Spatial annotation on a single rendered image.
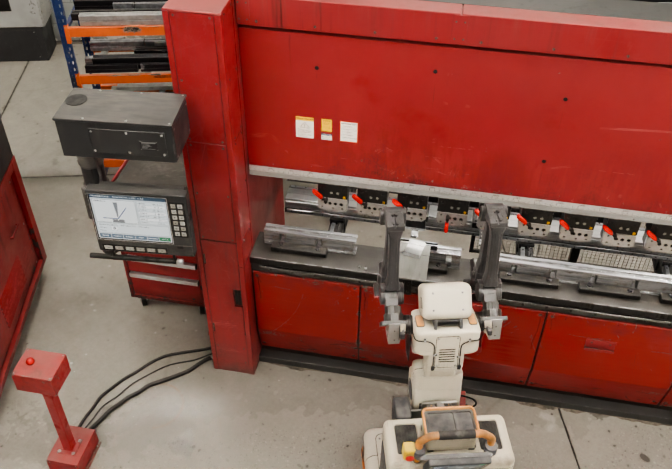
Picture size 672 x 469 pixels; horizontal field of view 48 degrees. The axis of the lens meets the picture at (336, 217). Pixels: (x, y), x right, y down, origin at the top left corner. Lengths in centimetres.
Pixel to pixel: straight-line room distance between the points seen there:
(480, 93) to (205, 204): 142
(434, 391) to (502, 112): 129
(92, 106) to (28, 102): 410
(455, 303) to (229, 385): 184
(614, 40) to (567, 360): 183
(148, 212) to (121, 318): 174
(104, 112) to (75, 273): 235
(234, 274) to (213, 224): 34
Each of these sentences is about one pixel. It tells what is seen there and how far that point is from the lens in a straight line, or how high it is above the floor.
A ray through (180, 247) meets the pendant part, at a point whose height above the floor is 130.
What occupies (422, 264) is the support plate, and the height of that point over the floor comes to 100.
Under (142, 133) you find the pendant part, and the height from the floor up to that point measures 190.
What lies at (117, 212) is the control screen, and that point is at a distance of 351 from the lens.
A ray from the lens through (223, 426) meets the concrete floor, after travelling 446.
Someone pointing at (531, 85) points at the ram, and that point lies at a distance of 338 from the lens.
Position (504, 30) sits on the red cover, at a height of 225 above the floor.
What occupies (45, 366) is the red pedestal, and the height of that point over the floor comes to 80.
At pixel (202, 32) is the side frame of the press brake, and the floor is 221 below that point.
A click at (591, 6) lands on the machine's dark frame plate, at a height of 230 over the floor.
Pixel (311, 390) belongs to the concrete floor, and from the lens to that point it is 457.
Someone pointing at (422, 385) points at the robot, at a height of 85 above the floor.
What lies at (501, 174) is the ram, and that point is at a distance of 364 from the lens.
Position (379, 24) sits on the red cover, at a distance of 327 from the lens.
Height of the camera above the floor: 365
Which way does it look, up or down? 40 degrees down
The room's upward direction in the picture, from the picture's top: 1 degrees clockwise
